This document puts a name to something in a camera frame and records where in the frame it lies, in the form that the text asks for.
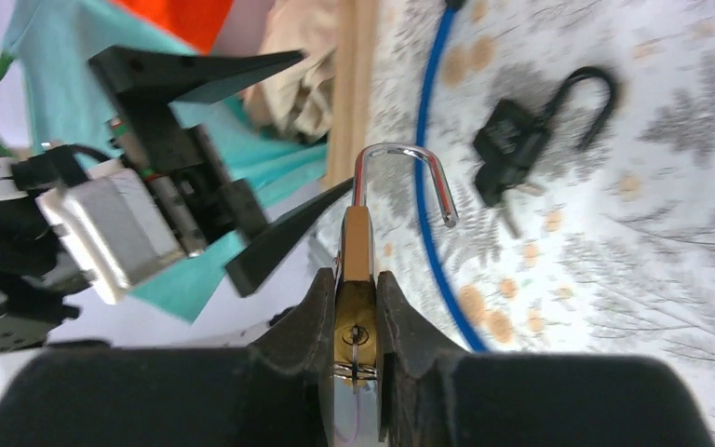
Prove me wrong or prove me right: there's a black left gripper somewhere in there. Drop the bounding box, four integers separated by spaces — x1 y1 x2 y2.
88 48 353 298

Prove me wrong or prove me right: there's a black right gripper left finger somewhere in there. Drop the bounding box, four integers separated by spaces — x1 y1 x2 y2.
0 268 335 446

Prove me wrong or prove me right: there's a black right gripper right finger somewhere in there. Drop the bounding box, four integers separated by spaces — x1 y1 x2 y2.
376 272 713 446

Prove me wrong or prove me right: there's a brass padlock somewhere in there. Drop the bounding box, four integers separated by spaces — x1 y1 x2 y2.
333 142 459 443

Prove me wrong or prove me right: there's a black headed key pair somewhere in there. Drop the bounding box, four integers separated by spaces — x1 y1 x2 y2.
497 182 547 239

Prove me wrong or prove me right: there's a black padlock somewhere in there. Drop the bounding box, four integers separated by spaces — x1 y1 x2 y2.
472 66 618 208

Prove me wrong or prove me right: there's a blue cable lock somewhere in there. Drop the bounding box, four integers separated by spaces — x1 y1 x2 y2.
413 0 492 354

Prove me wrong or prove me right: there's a silver key bunch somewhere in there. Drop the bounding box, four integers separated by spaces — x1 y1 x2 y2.
333 324 377 395

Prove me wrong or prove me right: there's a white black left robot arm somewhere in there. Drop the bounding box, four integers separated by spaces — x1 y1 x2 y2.
0 46 351 353

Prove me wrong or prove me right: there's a beige crumpled cloth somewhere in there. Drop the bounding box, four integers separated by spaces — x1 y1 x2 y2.
243 0 338 142

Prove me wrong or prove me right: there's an orange t-shirt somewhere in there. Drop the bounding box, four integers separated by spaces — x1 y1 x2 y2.
115 0 234 53

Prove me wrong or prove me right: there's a wooden clothes rack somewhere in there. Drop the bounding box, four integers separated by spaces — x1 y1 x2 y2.
321 0 381 190

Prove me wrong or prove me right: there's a teal cloth garment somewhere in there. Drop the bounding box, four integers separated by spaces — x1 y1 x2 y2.
0 0 331 325

